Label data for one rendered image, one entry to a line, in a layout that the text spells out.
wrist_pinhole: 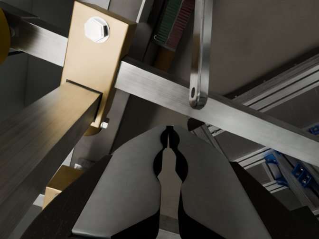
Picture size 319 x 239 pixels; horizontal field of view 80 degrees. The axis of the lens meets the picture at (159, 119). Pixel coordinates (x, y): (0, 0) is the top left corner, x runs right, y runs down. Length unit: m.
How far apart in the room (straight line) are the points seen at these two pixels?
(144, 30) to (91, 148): 0.27
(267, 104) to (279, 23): 0.40
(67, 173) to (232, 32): 0.96
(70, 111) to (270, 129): 0.21
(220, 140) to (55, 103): 0.93
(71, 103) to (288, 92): 0.93
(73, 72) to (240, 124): 0.19
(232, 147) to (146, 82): 0.91
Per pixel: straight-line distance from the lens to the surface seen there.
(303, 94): 1.08
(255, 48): 1.14
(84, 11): 0.20
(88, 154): 0.47
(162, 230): 0.38
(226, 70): 1.12
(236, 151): 1.11
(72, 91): 0.20
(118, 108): 0.39
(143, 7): 0.25
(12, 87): 0.52
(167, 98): 0.21
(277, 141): 0.27
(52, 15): 0.48
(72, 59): 0.21
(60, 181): 0.35
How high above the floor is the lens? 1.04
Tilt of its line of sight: 62 degrees down
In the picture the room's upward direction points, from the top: 175 degrees counter-clockwise
